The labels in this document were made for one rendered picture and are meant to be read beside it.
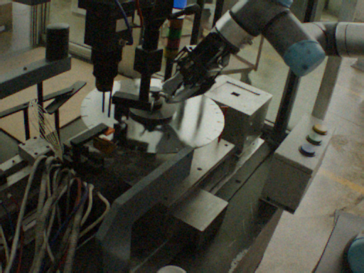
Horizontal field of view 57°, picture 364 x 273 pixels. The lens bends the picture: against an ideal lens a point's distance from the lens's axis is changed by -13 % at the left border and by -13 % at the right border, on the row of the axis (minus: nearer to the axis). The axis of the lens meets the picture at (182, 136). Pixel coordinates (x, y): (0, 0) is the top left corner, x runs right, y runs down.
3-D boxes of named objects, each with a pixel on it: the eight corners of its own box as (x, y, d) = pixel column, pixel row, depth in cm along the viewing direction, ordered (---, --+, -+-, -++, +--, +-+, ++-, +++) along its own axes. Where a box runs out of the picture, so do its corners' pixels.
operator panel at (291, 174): (291, 152, 118) (305, 112, 110) (320, 166, 114) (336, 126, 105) (258, 197, 97) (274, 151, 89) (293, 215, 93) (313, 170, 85)
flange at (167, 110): (185, 111, 89) (187, 102, 87) (153, 128, 81) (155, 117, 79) (150, 93, 94) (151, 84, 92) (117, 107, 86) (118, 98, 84)
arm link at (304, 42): (339, 50, 66) (304, 8, 69) (318, 57, 59) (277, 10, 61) (316, 73, 72) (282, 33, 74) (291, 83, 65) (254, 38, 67)
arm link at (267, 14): (290, 0, 60) (259, -31, 62) (249, 38, 66) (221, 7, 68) (301, 7, 67) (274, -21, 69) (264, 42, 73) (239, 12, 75)
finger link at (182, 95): (154, 105, 81) (181, 77, 76) (169, 101, 86) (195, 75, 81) (163, 116, 81) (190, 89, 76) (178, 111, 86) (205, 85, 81)
